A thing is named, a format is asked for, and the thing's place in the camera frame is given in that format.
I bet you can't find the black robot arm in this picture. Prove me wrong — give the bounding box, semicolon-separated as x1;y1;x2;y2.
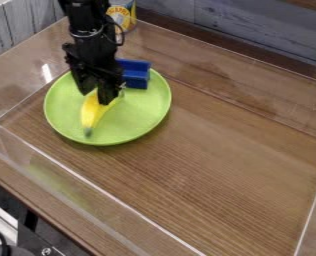
58;0;124;105

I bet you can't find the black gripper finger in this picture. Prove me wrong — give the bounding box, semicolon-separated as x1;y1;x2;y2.
96;74;123;105
71;64;96;95

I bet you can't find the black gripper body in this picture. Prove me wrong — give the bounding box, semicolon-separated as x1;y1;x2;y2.
62;29;123;78

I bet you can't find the blue plastic block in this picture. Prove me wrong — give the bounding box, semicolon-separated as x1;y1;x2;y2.
116;59;151;89

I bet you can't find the clear acrylic enclosure wall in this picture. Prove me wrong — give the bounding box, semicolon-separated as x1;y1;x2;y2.
0;16;316;256

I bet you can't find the black device with knob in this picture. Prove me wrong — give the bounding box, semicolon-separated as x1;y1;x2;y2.
17;226;83;256

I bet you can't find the yellow toy banana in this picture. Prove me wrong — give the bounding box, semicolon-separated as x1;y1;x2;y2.
80;90;124;137

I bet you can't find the yellow printed tin can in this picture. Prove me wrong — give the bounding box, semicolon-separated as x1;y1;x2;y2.
107;0;136;33

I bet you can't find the green round plate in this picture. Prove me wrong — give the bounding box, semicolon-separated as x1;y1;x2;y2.
43;69;172;146

